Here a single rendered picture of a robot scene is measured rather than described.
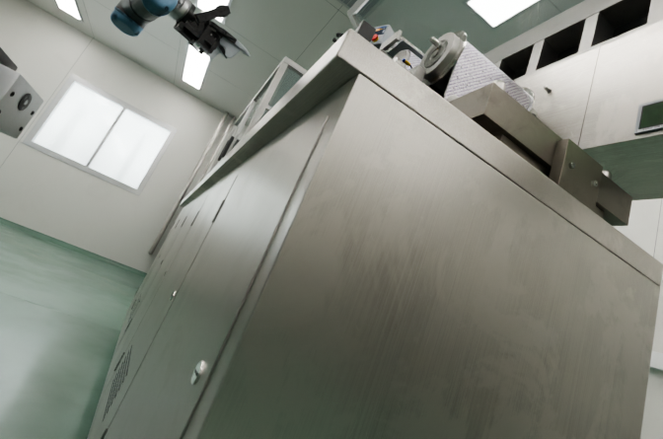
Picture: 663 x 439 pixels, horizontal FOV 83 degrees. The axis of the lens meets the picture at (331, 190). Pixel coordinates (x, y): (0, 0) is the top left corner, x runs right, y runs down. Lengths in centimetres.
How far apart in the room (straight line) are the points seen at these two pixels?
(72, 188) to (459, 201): 600
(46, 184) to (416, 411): 608
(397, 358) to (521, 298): 20
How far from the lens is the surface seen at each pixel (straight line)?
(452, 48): 93
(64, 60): 672
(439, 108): 47
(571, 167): 72
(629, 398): 77
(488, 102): 63
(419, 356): 44
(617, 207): 87
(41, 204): 631
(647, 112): 96
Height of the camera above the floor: 63
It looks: 16 degrees up
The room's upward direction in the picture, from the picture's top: 23 degrees clockwise
